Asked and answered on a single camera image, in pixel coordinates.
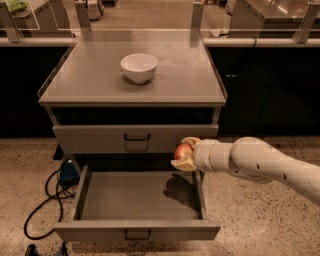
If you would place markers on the white ceramic bowl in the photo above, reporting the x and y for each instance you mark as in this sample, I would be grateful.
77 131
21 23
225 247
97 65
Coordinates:
139 67

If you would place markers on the white horizontal rail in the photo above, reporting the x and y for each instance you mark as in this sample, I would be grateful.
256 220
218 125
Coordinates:
209 42

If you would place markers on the grey drawer cabinet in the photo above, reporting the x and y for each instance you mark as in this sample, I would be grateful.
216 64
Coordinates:
91 89

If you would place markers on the green item on shelf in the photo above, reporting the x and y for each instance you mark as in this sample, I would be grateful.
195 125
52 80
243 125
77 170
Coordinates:
15 6

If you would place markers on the black drawer handle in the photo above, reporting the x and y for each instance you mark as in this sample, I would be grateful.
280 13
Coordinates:
136 138
130 235

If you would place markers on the red apple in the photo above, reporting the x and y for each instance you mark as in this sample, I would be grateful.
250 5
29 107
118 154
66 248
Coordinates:
183 151

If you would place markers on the blue power box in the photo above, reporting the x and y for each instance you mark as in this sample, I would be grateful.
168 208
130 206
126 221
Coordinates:
68 174

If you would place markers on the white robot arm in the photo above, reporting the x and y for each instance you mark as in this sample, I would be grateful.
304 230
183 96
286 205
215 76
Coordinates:
251 159

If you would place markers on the black drawer handle upper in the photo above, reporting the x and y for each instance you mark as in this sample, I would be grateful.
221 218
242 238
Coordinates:
136 138

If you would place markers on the steel background table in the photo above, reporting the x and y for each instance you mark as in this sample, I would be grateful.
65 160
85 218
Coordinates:
266 18

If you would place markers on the black drawer handle lower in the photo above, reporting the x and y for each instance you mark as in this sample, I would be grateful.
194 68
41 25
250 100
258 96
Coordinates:
130 235

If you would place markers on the closed grey upper drawer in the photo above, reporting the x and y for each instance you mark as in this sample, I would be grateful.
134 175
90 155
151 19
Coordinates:
104 139

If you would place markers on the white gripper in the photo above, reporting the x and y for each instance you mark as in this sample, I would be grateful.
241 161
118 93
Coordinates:
200 155

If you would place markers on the open grey lower drawer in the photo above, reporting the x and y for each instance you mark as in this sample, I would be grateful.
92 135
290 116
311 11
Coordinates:
168 203

